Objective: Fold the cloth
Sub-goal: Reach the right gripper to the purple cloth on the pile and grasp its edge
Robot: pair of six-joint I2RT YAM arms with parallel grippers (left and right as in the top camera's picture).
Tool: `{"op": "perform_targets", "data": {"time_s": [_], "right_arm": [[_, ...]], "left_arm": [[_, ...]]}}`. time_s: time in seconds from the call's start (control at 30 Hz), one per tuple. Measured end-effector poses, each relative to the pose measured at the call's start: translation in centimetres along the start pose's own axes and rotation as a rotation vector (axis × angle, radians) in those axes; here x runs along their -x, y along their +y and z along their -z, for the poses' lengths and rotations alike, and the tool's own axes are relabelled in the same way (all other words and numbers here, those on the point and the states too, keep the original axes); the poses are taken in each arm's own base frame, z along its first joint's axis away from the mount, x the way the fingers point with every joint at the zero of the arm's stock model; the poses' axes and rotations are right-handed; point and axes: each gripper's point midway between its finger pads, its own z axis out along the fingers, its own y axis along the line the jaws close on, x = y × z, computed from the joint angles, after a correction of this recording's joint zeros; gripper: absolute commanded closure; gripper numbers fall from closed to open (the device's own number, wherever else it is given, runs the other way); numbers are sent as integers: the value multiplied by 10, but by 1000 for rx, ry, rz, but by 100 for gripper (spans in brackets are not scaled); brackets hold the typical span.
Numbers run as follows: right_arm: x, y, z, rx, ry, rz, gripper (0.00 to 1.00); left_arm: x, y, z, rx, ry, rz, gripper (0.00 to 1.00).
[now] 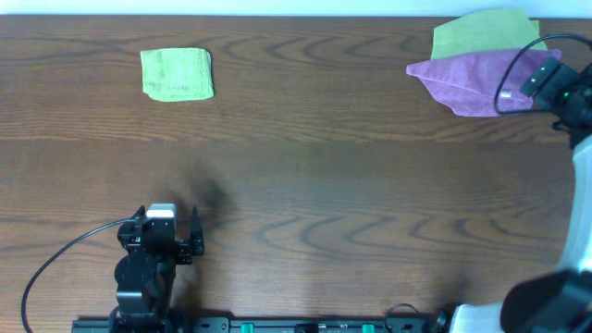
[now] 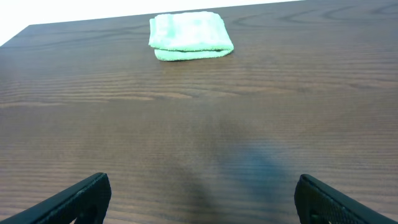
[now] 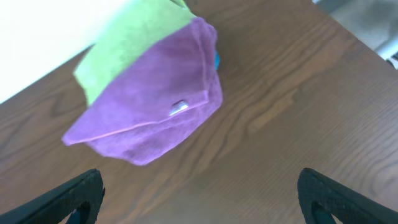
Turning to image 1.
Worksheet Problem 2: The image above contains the purple microfibre cloth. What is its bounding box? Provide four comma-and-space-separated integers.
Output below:
406, 49, 562, 117

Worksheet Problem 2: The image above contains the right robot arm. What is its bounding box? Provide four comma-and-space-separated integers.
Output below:
448, 57, 591, 333

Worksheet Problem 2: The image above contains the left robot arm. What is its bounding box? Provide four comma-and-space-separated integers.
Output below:
107, 203, 204, 333

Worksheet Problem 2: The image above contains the unfolded green cloth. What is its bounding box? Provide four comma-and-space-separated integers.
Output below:
431, 8, 540, 59

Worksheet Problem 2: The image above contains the folded light green cloth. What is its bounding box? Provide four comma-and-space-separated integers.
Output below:
140, 48, 215, 103

